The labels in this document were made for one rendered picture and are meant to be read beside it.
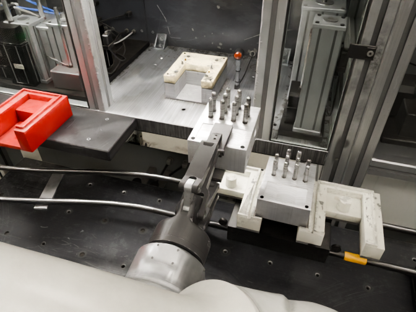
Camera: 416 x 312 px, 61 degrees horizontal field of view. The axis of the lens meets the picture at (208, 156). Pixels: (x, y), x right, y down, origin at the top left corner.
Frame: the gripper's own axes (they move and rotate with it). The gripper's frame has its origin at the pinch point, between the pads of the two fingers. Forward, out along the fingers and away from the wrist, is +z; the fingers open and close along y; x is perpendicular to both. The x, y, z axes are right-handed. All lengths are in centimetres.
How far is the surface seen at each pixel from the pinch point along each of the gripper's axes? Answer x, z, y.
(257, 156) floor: 8, 117, -113
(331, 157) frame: -20.0, 20.8, -15.7
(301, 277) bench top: -18.8, 1.8, -35.8
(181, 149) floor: 55, 109, -112
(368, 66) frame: -21.7, 22.7, 6.0
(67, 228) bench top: 39, -2, -36
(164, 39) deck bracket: 36, 62, -15
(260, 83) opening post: -2.6, 21.8, -0.4
